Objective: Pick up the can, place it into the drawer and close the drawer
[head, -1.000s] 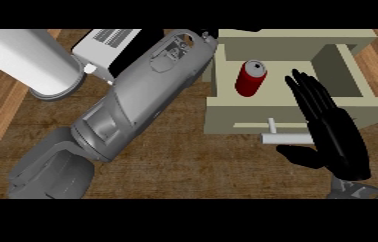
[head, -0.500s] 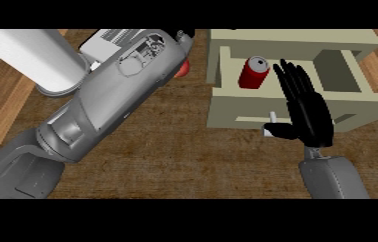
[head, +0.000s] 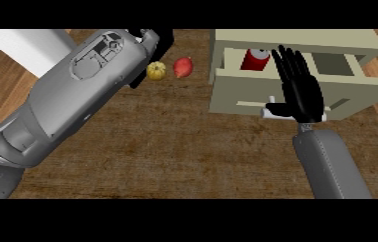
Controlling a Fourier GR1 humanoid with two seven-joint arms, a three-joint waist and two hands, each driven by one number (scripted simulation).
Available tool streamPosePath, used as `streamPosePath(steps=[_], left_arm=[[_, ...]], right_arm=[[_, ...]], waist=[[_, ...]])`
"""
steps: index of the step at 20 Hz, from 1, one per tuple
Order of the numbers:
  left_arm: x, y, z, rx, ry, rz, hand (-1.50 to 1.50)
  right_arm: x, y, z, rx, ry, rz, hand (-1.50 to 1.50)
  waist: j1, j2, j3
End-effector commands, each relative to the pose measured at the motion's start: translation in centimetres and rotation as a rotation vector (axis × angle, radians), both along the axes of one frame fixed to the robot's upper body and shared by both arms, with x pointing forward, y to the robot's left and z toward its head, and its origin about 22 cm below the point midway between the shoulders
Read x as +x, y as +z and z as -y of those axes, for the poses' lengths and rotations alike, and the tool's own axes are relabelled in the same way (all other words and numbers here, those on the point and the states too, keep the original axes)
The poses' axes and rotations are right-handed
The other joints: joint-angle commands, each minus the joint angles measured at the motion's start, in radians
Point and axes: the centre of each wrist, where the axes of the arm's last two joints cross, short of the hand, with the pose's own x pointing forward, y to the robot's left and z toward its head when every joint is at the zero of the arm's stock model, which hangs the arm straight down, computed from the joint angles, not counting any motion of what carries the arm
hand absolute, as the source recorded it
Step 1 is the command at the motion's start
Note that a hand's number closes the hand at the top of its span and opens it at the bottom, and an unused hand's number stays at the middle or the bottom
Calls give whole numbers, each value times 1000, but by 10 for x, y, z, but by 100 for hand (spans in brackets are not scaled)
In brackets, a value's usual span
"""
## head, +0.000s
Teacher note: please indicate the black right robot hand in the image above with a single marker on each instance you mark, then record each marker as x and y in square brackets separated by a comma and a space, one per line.
[303, 92]

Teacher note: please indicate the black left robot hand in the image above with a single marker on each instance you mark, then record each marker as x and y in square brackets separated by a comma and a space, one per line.
[164, 42]

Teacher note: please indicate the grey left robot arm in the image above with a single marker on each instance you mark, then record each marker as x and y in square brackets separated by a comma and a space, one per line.
[74, 96]

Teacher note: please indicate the beige drawer front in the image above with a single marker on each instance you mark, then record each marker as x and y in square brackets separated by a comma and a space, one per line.
[241, 91]

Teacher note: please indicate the red can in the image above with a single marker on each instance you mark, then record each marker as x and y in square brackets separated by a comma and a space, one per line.
[254, 61]

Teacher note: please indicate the red sweet potato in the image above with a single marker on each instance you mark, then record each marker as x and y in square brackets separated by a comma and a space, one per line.
[183, 67]

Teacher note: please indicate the yellow squash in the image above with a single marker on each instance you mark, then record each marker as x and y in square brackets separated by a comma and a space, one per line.
[157, 71]

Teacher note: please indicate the beige wooden cabinet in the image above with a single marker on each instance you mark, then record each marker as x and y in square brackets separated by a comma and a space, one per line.
[304, 37]

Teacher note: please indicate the white appliance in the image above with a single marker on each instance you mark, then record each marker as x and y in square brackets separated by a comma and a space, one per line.
[30, 49]

